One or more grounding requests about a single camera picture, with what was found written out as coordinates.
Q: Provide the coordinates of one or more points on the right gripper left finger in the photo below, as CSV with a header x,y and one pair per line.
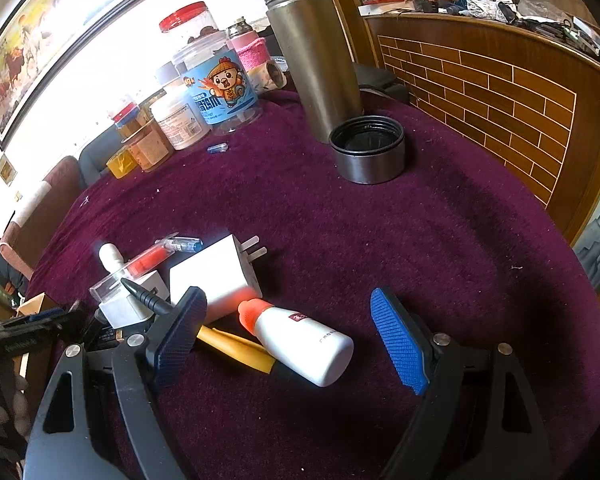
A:
x,y
61,444

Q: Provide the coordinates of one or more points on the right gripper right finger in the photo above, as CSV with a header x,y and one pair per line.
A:
x,y
477,417

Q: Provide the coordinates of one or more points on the small white charger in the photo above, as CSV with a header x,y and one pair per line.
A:
x,y
121,309

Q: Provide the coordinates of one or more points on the white bottle orange cap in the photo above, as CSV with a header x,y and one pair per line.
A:
x,y
316,352

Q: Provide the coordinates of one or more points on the small white bottle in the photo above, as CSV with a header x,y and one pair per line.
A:
x,y
110,257

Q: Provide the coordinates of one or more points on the yellow black pen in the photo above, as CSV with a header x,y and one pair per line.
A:
x,y
230,347

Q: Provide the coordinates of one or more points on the clear case red item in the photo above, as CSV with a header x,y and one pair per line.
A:
x,y
145,262

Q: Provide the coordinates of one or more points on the large white charger plug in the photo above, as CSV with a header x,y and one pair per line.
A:
x,y
223,271

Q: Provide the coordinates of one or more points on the brown fabric armchair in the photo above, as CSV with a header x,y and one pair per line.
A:
x,y
36,220

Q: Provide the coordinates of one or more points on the maroon velvet tablecloth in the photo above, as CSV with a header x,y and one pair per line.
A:
x,y
457,237

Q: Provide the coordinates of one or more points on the yellow tape roll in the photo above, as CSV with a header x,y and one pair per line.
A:
x,y
121,163

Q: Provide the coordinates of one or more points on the black thermos lid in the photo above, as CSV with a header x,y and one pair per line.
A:
x,y
369,149

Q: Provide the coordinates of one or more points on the orange contents jar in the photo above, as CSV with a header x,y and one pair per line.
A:
x,y
149,146

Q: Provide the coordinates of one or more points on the brick pattern wooden cabinet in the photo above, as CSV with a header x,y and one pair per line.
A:
x,y
530,102

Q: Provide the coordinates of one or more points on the red blue lid jar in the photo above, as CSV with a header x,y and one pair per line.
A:
x,y
129,120

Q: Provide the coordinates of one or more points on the white label supplement jar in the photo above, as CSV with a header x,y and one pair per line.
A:
x,y
179,117

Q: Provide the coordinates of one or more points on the framed horse painting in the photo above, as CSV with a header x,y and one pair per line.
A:
x,y
37,38

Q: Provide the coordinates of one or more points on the blue cartoon label jar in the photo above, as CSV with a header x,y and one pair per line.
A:
x,y
218,83

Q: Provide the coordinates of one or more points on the pink knit sleeve bottle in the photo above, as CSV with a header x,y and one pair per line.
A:
x,y
263,73

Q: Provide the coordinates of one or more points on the steel thermos flask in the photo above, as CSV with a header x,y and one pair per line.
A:
x,y
310,36

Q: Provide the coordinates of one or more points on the red lid clear jar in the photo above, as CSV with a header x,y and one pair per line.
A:
x,y
185,25

